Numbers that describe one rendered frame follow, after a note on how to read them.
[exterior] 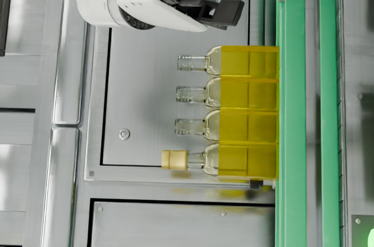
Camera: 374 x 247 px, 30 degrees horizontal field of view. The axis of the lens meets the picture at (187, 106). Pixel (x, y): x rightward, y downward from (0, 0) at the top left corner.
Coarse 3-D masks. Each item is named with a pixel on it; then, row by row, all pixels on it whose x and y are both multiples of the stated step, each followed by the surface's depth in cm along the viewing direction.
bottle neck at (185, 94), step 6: (180, 90) 121; (186, 90) 121; (192, 90) 121; (198, 90) 121; (180, 96) 121; (186, 96) 121; (192, 96) 121; (198, 96) 121; (192, 102) 122; (198, 102) 122
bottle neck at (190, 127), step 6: (180, 120) 120; (186, 120) 120; (192, 120) 120; (198, 120) 120; (180, 126) 120; (186, 126) 120; (192, 126) 120; (198, 126) 120; (180, 132) 120; (186, 132) 120; (192, 132) 120; (198, 132) 120
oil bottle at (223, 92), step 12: (216, 84) 120; (228, 84) 120; (240, 84) 120; (252, 84) 120; (264, 84) 120; (276, 84) 119; (204, 96) 121; (216, 96) 119; (228, 96) 119; (240, 96) 119; (252, 96) 119; (264, 96) 119; (276, 96) 119; (216, 108) 120; (228, 108) 120; (240, 108) 120; (252, 108) 119; (264, 108) 119; (276, 108) 119
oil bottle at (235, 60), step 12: (216, 48) 122; (228, 48) 122; (240, 48) 121; (252, 48) 121; (264, 48) 121; (276, 48) 121; (216, 60) 121; (228, 60) 121; (240, 60) 121; (252, 60) 121; (264, 60) 121; (276, 60) 121; (216, 72) 121; (228, 72) 121; (240, 72) 120; (252, 72) 120; (264, 72) 120; (276, 72) 120
